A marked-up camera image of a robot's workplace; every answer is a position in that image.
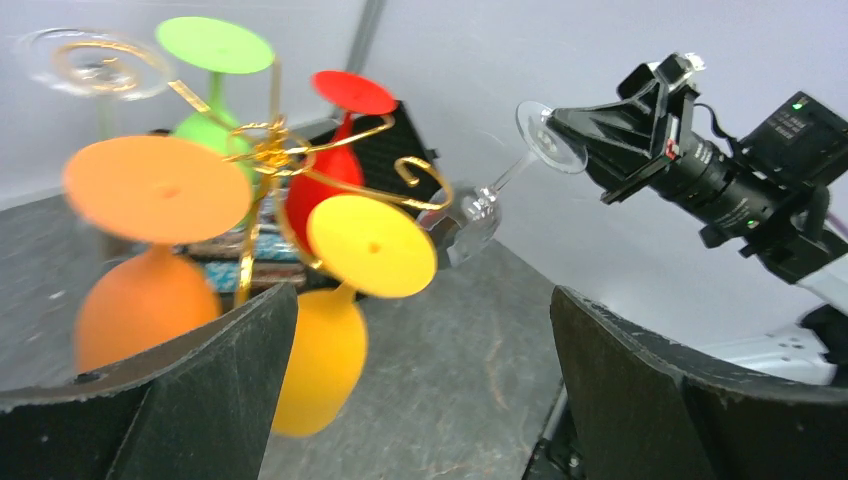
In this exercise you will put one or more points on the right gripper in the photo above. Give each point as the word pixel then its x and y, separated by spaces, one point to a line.
pixel 630 142

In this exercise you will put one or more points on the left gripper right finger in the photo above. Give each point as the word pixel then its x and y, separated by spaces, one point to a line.
pixel 646 407

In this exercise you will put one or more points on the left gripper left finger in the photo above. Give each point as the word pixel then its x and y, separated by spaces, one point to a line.
pixel 199 406

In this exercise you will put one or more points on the clear wine glass front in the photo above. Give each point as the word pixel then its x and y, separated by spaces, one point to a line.
pixel 469 223

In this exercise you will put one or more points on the clear wine glass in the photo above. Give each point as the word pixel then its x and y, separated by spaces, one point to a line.
pixel 93 66
pixel 469 223

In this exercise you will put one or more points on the yellow wine glass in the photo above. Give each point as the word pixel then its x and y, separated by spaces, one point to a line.
pixel 327 359

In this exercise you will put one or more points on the red wine glass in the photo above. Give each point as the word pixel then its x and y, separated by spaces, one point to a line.
pixel 355 95

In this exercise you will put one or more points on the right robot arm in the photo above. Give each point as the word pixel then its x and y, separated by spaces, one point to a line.
pixel 769 188

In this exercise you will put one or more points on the orange wine glass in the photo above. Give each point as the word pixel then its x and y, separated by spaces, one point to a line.
pixel 161 192

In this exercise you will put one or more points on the clear wine glass back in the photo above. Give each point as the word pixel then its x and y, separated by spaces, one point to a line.
pixel 93 66

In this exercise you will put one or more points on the green wine glass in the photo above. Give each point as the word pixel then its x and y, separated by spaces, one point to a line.
pixel 222 48

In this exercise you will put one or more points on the black poker chip case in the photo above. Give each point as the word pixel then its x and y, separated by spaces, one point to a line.
pixel 369 240

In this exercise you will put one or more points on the gold wire glass rack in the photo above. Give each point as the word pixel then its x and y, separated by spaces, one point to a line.
pixel 276 152

